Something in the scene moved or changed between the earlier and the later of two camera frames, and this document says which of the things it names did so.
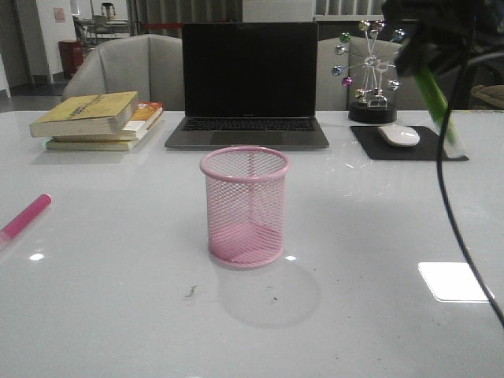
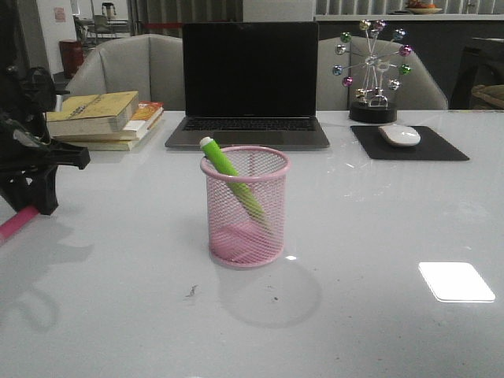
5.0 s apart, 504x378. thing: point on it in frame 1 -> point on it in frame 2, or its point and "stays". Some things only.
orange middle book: [134, 127] stays
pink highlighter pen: [24, 217] stays
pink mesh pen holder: [245, 190] stays
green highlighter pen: [436, 101] -> [237, 183]
